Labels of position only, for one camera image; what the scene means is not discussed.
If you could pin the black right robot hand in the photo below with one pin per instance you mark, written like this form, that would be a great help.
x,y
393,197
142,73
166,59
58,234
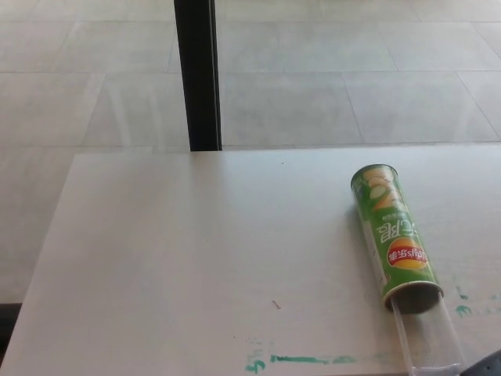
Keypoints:
x,y
489,366

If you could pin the transparent plastic chips tray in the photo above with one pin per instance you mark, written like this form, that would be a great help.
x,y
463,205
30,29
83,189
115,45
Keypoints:
x,y
428,337

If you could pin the green Lay's chips can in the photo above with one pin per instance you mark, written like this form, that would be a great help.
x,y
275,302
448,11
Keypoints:
x,y
393,235

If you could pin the black vertical pillar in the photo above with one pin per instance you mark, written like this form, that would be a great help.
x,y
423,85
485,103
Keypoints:
x,y
197,78

